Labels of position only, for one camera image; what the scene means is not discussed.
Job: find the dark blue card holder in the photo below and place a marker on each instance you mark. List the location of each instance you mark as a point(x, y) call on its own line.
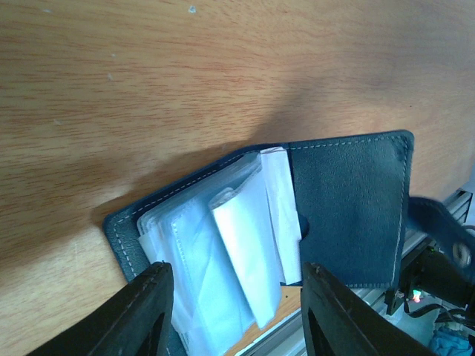
point(238, 230)

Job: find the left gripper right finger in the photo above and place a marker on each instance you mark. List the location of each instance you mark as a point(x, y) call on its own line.
point(338, 322)

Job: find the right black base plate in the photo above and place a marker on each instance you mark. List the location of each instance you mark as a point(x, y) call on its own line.
point(426, 269)

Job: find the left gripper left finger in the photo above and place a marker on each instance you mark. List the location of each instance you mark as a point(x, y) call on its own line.
point(135, 321)

